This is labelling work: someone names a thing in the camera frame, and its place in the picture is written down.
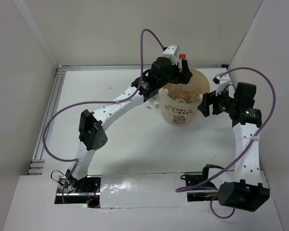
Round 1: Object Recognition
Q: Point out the clear bottle white cap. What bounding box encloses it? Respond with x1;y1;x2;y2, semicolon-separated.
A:
165;84;200;103

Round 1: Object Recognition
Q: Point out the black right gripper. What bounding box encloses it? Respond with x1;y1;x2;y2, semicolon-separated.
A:
197;84;238;117

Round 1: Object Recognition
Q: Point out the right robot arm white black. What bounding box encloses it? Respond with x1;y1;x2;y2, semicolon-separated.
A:
176;80;270;212

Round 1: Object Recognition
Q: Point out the white tape sheet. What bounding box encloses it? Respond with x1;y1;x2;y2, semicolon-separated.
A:
100;173;189;209

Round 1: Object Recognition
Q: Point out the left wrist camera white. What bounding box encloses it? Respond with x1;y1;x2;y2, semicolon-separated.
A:
162;45;180;65

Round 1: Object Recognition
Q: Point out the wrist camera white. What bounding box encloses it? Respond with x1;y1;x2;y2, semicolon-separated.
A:
162;45;180;65
213;73;232;96

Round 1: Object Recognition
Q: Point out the aluminium frame rail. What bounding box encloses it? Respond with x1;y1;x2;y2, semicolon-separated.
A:
27;64;228;175

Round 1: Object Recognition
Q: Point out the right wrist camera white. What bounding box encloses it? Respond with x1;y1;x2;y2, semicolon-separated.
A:
213;73;232;96

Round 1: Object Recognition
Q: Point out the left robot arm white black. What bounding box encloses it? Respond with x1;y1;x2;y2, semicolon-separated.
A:
66;57;192;192

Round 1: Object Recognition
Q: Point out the beige capybara bin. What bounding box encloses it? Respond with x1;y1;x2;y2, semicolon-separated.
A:
159;68;210;126

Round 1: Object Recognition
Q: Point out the red label cola bottle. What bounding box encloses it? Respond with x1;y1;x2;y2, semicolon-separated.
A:
178;53;186;73

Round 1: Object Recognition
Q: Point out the blue orange label bottle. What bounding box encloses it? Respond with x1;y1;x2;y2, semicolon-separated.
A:
149;96;160;109

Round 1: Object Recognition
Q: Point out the red white label bottle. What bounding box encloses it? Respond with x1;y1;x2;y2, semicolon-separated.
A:
173;90;189;103

